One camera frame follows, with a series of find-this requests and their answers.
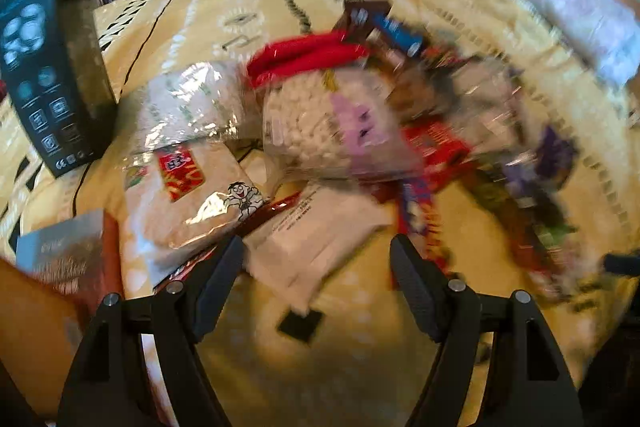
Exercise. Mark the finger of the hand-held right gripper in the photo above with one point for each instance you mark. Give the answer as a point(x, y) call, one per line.
point(625, 264)

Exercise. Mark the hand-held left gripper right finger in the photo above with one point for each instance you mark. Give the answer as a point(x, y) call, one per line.
point(415, 287)

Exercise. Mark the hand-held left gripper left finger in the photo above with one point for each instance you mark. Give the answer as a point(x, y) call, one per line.
point(220, 287)

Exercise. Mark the pile of mixed snack packets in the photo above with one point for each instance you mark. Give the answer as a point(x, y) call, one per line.
point(450, 107)

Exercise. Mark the clear bag of white snacks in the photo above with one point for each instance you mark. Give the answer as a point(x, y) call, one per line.
point(185, 107)

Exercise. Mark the small black square patch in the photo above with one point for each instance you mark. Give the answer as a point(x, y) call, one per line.
point(300, 326)

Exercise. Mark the rice cracker bag red label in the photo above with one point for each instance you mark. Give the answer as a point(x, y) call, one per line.
point(175, 207)

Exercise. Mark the white flat packet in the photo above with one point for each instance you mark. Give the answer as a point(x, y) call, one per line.
point(310, 237)

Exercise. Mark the red-topped bag of white candies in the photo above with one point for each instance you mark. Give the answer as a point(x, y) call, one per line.
point(310, 127)

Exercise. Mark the black printed carton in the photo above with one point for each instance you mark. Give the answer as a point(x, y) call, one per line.
point(45, 72)

